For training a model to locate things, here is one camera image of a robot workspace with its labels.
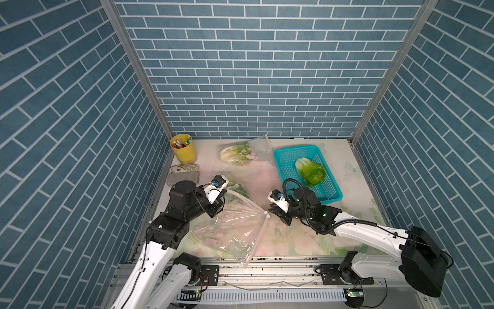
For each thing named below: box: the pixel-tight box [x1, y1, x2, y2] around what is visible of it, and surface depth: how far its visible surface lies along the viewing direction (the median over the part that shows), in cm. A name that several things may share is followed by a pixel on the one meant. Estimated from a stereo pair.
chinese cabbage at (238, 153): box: [219, 142, 258, 163], surface depth 107 cm
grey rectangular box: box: [166, 171, 200, 187], surface depth 102 cm
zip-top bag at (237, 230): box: [189, 195, 270, 269], surface depth 84 cm
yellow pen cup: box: [169, 133, 197, 165], surface depth 104 cm
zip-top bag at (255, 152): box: [217, 133, 276, 170], surface depth 109 cm
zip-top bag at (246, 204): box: [216, 171, 271, 233], surface depth 89 cm
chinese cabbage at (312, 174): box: [295, 157, 327, 188], surface depth 98 cm
